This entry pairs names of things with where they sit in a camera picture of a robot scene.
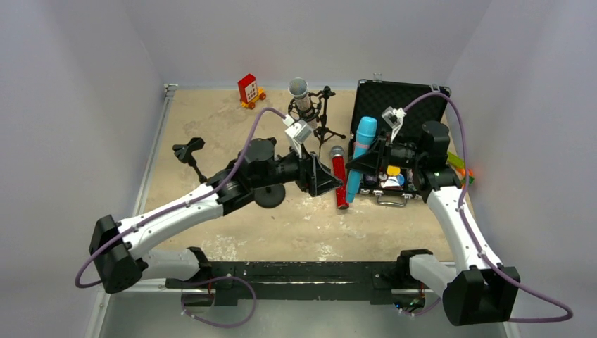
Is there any blue toy microphone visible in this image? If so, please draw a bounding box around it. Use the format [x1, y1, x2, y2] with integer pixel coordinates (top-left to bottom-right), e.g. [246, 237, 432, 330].
[346, 116, 377, 204]

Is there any rhinestone silver microphone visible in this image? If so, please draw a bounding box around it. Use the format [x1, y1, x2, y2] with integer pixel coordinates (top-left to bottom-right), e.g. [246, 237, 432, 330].
[288, 77, 318, 130]

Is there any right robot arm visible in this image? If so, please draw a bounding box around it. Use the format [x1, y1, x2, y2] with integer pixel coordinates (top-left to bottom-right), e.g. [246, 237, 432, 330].
[346, 116, 520, 326]

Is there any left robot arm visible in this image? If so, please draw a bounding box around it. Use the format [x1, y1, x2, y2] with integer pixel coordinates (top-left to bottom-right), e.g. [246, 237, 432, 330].
[89, 138, 342, 294]

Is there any red glitter microphone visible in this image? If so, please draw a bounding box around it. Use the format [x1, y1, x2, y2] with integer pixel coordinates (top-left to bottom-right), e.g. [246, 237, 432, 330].
[329, 145, 349, 210]

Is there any black poker chip case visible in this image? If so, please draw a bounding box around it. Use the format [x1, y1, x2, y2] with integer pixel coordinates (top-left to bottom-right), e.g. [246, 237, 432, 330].
[349, 80, 461, 200]

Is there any green orange toy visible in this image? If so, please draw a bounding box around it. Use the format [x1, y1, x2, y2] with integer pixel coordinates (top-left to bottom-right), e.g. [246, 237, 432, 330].
[446, 151, 466, 185]

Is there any red toy block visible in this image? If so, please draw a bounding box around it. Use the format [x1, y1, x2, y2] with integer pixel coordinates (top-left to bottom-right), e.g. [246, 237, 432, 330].
[237, 73, 267, 110]

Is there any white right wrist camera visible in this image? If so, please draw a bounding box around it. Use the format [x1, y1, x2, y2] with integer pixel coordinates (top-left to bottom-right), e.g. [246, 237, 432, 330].
[382, 106, 406, 142]

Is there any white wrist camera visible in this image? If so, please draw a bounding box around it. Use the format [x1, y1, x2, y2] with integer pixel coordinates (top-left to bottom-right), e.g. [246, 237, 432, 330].
[283, 115, 313, 158]
[382, 106, 406, 142]

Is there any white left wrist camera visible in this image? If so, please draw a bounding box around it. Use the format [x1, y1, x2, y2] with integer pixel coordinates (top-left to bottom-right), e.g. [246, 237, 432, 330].
[283, 115, 313, 158]

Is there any black tripod shock mount stand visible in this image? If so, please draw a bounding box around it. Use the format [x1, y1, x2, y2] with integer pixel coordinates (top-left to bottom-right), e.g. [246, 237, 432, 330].
[287, 86, 346, 149]

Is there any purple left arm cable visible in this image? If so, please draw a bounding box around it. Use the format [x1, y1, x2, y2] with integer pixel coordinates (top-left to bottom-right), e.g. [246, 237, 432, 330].
[74, 107, 288, 289]

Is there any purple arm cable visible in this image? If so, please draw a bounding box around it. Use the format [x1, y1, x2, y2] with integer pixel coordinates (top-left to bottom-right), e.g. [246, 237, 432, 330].
[74, 107, 288, 289]
[403, 91, 574, 324]

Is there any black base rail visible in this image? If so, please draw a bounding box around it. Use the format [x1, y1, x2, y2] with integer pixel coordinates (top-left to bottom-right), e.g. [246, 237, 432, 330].
[165, 247, 429, 306]

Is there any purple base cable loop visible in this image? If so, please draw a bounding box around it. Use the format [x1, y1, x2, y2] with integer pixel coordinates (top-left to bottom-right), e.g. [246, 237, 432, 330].
[180, 276, 258, 329]

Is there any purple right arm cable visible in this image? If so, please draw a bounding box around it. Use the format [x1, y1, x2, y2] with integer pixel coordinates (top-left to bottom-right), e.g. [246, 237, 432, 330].
[403, 91, 574, 324]

